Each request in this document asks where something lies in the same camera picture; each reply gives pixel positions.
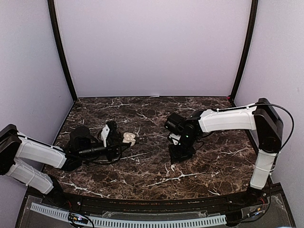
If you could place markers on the black frame post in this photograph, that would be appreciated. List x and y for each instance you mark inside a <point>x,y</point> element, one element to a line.
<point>245,51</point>
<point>60,49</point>

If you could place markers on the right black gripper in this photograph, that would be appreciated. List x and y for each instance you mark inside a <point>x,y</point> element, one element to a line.
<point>189,155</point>

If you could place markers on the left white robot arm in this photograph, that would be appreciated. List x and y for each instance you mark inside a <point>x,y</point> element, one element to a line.
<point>19,152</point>

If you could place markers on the beige gold-rimmed charging case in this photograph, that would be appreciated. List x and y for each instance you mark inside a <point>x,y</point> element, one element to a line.
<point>129,138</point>

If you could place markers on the left black frame post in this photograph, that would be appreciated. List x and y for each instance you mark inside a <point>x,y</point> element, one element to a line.
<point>60,49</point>

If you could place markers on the right black frame post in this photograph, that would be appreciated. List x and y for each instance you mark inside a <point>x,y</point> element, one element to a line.
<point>245,51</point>

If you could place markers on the white slotted cable duct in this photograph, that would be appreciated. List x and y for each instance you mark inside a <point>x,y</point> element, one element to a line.
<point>130,220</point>

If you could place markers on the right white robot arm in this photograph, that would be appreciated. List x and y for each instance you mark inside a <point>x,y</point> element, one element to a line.
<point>260,117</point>

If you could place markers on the black front table rail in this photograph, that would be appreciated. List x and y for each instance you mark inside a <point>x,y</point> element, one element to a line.
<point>86,204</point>

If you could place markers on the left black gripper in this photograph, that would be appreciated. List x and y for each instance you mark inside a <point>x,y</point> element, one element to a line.
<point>112,147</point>

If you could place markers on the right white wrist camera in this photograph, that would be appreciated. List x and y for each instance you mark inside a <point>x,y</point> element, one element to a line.
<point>175,139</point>

